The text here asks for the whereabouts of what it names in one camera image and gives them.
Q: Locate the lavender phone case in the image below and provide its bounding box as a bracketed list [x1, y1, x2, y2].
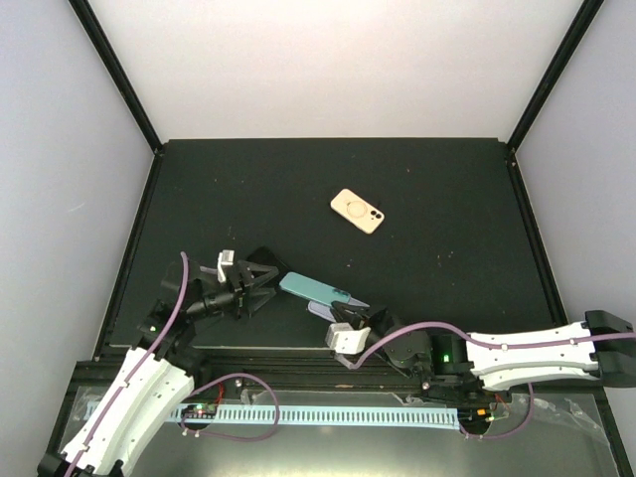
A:
[307, 298, 367, 323]

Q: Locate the teal phone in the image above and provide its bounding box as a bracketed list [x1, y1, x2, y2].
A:
[279, 272, 351, 306]

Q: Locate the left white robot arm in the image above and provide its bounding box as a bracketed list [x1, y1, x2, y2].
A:
[37, 250, 279, 476]

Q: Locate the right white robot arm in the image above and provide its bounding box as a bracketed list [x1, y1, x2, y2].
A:
[325, 302, 635, 400]

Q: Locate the black phone case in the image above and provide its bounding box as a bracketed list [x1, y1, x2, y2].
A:
[247, 246, 289, 276]

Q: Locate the beige phone case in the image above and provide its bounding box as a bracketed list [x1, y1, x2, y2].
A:
[330, 189, 386, 235]

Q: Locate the left circuit board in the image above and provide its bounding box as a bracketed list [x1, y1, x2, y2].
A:
[182, 403, 217, 420]

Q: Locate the circuit board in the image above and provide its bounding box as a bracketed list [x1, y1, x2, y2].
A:
[182, 403, 217, 420]
[460, 408, 510, 422]

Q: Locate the right circuit board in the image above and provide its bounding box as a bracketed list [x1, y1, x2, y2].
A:
[460, 408, 510, 422]

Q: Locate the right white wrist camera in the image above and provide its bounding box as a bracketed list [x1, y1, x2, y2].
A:
[325, 323, 371, 355]

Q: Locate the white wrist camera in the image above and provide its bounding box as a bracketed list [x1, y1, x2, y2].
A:
[325, 323, 371, 355]
[217, 249, 235, 284]

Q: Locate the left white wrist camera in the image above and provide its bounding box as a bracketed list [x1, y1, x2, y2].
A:
[217, 249, 235, 284]

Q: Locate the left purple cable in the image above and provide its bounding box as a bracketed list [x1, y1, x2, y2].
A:
[62, 251, 191, 477]

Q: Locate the black front rail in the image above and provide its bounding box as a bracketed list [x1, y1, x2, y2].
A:
[64, 347, 605, 394]

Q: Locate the light blue cable duct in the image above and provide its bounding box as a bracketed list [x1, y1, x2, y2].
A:
[83, 399, 461, 431]

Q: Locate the left black frame post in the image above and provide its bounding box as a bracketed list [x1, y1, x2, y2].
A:
[69, 0, 163, 154]

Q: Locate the black frame post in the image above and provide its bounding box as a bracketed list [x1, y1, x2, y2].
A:
[507, 0, 604, 153]
[69, 0, 163, 154]

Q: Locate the right black frame post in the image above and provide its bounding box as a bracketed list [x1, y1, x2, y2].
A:
[507, 0, 604, 153]

